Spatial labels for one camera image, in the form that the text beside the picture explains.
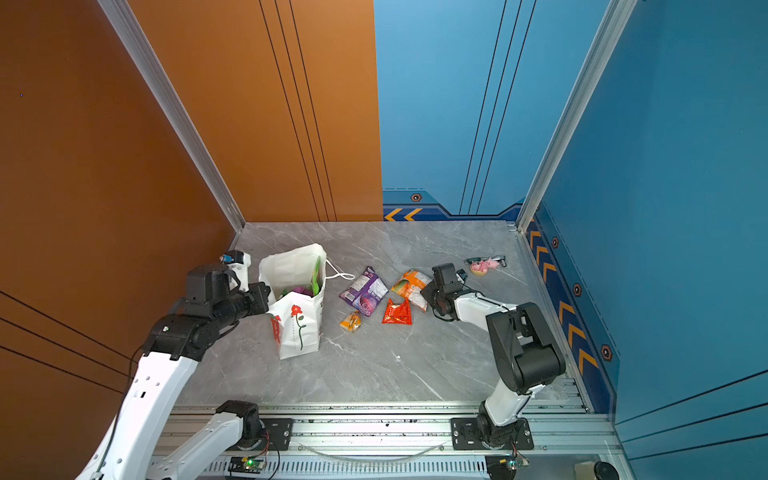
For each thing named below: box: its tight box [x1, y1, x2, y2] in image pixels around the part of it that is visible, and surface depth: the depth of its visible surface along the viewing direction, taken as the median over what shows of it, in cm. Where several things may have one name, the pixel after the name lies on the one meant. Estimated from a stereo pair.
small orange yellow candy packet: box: [339, 310, 363, 333], surface depth 92 cm
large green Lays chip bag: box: [312, 256, 321, 296], surface depth 81 cm
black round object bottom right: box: [594, 461, 620, 480], surface depth 62 cm
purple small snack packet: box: [339, 266, 389, 317], surface depth 98 cm
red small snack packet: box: [382, 297, 413, 326], surface depth 94 cm
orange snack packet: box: [391, 269, 432, 312], surface depth 98 cm
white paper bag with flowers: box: [258, 243, 355, 360], surface depth 81 cm
